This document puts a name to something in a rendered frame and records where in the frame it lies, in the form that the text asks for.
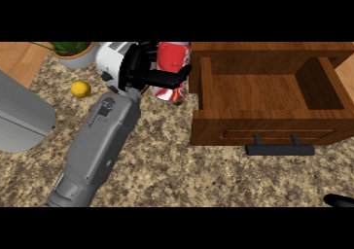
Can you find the brown wooden drawer front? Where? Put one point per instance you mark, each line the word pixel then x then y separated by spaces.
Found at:
pixel 279 124

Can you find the grey plant pot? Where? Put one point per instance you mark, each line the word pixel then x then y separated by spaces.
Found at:
pixel 81 60

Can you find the brown wooden drawer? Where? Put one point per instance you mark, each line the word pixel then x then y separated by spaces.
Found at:
pixel 279 124
pixel 253 92

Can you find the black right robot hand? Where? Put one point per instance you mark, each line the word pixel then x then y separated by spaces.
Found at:
pixel 345 201

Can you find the red soda can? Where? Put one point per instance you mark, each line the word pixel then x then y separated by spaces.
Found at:
pixel 170 55

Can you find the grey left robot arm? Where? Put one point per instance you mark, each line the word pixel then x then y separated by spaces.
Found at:
pixel 99 136

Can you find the green plant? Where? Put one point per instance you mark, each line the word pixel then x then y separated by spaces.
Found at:
pixel 70 47

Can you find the yellow lemon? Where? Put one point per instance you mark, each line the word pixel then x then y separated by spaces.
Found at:
pixel 80 89

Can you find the brown wooden cabinet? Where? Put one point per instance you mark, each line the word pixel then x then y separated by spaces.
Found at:
pixel 275 48

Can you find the grey rounded appliance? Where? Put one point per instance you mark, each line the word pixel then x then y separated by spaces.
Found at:
pixel 16 116

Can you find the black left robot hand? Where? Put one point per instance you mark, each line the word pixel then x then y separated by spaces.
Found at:
pixel 136 73

